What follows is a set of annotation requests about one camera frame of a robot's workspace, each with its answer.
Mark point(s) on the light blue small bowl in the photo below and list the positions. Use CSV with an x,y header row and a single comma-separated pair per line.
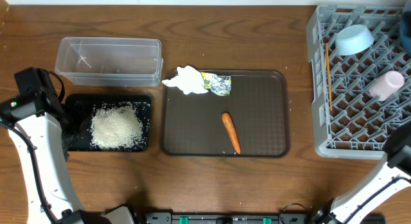
x,y
353,39

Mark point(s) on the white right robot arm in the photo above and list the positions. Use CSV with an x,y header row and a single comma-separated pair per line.
x,y
391,175

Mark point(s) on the silver foil snack wrapper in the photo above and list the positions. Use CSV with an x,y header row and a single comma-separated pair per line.
x,y
217,84

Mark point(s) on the white paper napkin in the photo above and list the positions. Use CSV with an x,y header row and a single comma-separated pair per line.
x,y
188,80

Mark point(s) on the clear plastic bin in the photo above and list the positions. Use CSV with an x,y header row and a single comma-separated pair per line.
x,y
104,61

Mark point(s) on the grey dishwasher rack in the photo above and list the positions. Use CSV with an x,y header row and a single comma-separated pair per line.
x,y
359,124

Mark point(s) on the orange carrot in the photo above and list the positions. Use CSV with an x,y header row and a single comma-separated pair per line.
x,y
231,130

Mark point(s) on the brown serving tray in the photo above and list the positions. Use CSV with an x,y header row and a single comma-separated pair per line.
x,y
258,104

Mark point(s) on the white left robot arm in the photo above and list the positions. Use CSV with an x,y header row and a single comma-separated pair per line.
x,y
35,121

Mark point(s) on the pink plastic cup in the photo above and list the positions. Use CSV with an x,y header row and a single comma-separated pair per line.
x,y
387,85

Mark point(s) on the pile of white rice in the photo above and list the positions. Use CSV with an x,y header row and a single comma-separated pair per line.
x,y
117,126

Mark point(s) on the dark blue plate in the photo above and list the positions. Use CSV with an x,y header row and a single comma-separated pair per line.
x,y
405,29

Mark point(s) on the wooden chopstick with pattern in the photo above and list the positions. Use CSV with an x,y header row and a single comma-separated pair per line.
x,y
328,76

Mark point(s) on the black rectangular tray bin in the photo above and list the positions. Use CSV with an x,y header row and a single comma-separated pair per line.
x,y
79,104

